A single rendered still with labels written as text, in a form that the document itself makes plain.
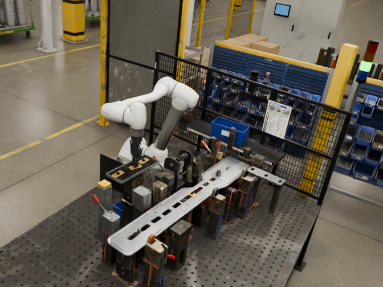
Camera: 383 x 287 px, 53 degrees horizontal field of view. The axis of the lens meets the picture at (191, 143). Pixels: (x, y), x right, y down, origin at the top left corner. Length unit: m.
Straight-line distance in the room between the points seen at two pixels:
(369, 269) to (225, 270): 1.91
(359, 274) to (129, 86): 3.49
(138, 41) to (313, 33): 4.95
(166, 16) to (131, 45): 0.68
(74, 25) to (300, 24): 5.26
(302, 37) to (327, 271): 6.17
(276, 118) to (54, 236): 1.93
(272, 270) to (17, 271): 1.57
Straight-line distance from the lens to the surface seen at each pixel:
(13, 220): 4.08
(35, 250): 2.69
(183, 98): 2.81
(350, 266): 4.10
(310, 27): 9.05
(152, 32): 4.88
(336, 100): 3.11
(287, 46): 9.23
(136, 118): 2.36
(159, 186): 2.55
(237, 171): 3.00
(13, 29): 9.99
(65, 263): 2.58
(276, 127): 3.31
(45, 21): 9.21
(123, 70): 5.28
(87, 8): 12.55
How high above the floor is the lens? 2.52
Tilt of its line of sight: 28 degrees down
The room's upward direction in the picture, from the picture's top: 8 degrees clockwise
